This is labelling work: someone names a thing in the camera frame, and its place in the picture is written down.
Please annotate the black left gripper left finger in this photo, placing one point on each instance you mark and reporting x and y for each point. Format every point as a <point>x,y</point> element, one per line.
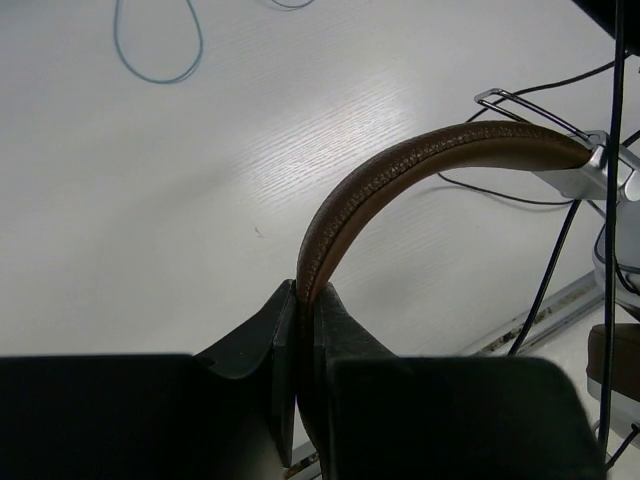
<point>224,413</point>

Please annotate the brown silver headphones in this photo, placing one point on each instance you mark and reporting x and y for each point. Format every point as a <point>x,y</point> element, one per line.
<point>574,162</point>

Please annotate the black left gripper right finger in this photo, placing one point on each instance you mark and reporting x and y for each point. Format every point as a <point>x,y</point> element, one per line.
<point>392,417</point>

